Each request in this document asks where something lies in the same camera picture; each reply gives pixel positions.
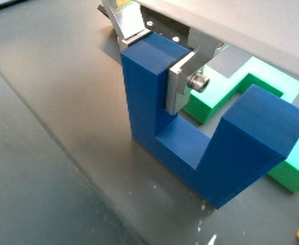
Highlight dark blue U-shaped block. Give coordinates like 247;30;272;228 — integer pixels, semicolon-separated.
121;33;299;209

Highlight green stepped block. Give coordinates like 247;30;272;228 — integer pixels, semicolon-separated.
182;57;299;193

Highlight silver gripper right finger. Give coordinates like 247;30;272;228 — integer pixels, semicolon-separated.
165;28;224;115

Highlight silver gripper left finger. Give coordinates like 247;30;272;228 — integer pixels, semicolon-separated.
102;0;150;50

